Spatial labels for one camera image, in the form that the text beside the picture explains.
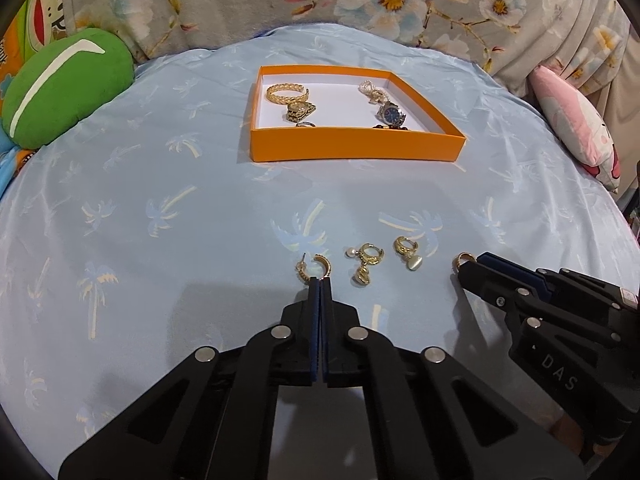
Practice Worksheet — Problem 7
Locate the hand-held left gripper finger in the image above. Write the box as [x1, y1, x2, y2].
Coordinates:
[320, 279, 586, 480]
[57, 276, 321, 480]

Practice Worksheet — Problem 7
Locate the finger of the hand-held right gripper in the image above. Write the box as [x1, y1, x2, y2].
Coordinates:
[475, 253, 638, 333]
[457, 261, 621, 348]

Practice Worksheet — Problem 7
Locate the gold twisted hoop earring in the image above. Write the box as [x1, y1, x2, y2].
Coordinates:
[295, 254, 333, 286]

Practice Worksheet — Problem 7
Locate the orange cardboard box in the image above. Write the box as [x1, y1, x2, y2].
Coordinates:
[248, 65, 467, 163]

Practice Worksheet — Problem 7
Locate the silver wristwatch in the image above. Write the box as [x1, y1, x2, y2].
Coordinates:
[376, 101, 407, 127]

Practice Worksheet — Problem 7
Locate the white pearl bracelet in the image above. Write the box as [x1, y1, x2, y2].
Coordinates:
[358, 80, 388, 106]

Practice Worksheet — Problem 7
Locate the gold and black wristwatch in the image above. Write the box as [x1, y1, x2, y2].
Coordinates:
[286, 101, 317, 123]

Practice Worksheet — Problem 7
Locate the gold chain bracelet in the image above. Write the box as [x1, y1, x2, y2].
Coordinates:
[266, 82, 310, 106]

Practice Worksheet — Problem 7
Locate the gold heart drop earring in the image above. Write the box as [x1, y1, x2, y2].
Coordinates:
[393, 236, 426, 272]

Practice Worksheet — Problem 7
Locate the gold pearl shell earring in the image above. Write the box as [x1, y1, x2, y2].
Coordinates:
[346, 243, 386, 288]

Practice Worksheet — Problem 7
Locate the pink plush pillow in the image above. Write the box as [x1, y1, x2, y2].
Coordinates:
[529, 65, 623, 193]

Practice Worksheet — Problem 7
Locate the blue palm print sheet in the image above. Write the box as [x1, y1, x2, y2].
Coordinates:
[0, 22, 640, 480]

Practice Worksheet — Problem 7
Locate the green plush pillow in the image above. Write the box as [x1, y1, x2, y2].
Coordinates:
[1, 27, 135, 150]

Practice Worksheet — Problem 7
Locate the grey floral blanket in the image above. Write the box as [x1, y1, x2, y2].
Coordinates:
[60, 0, 640, 126]

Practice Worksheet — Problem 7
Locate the colourful cartoon pillow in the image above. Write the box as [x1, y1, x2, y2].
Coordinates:
[0, 0, 76, 181]

